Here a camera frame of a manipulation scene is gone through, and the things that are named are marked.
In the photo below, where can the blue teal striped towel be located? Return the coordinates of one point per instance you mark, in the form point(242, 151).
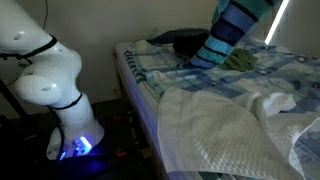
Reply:
point(226, 30)

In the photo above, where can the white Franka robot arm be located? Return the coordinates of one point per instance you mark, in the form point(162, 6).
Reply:
point(66, 106)

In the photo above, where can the white waffle towel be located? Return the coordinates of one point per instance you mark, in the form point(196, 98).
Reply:
point(206, 133)

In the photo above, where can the black garment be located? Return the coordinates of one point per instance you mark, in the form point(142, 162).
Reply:
point(188, 45)

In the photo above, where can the dark blue pillow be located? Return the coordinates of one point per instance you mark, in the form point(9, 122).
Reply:
point(173, 34)

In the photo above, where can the olive green garment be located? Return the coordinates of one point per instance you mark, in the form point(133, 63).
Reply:
point(241, 60)

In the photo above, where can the bed frame with mattress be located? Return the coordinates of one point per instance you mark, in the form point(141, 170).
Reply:
point(140, 100)

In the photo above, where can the black diagonal frame bar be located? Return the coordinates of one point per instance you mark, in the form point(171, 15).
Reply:
point(13, 100)

